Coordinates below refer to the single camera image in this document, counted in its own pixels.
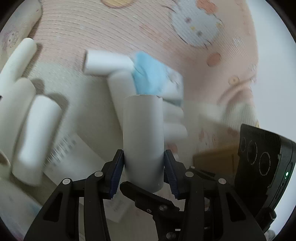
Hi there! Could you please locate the pink floral pillow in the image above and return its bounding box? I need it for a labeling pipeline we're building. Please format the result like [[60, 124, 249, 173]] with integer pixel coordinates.
[[1, 0, 42, 62]]

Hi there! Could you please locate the pink Hello Kitty bed sheet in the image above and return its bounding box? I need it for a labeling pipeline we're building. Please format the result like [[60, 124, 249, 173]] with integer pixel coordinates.
[[0, 0, 262, 241]]

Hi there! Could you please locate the brown cardboard box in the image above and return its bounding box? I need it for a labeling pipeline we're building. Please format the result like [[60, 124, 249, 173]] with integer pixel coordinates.
[[193, 145, 239, 176]]

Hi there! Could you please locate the blue white wipes pack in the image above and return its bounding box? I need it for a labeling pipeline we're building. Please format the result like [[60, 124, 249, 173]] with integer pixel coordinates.
[[132, 51, 184, 106]]

